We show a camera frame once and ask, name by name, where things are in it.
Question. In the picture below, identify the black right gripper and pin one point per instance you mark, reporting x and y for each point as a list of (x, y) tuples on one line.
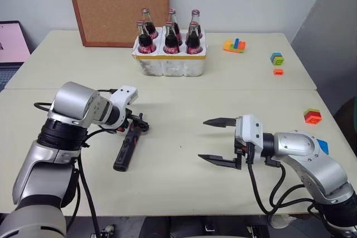
[(242, 151)]

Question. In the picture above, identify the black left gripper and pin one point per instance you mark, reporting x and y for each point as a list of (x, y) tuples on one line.
[(130, 119)]

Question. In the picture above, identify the black electric screwdriver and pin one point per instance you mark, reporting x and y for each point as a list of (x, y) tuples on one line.
[(124, 154)]

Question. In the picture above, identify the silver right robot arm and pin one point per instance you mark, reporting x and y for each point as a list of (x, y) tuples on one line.
[(306, 151)]

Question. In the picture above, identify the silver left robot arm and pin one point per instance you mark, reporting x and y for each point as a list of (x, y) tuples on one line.
[(69, 104)]

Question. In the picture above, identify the white foam bottle tray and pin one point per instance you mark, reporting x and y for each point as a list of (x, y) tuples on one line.
[(170, 63)]

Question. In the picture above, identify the glass cola bottle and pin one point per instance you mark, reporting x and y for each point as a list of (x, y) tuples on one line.
[(193, 41), (147, 24), (145, 41), (174, 22), (196, 16), (171, 41)]

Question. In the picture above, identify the small orange toy brick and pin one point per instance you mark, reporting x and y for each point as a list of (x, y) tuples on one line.
[(278, 72)]

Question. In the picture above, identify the green red orange brick stack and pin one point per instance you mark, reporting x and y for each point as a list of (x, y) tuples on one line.
[(313, 116)]

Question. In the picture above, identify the multicolour toy brick pile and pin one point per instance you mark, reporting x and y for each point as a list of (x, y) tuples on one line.
[(234, 46)]

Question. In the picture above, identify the blue green toy brick cube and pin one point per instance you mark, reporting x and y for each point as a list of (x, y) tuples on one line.
[(277, 59)]

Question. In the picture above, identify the white rounded plastic part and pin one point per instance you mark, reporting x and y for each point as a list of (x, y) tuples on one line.
[(281, 221)]

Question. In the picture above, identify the blue toy brick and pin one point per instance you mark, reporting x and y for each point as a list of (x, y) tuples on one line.
[(324, 146)]

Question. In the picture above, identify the wood framed cork board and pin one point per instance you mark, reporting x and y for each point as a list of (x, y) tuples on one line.
[(117, 6)]

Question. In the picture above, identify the open laptop computer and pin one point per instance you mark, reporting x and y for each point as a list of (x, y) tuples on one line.
[(12, 51)]

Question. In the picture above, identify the grey partition panel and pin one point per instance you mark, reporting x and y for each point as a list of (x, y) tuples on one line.
[(332, 26)]

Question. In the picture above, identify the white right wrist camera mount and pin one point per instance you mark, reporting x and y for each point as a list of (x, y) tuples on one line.
[(251, 129)]

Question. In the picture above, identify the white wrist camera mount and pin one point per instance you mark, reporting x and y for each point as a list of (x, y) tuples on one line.
[(124, 96), (251, 129)]

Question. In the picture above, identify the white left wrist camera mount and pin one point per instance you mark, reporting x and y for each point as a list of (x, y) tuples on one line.
[(124, 96)]

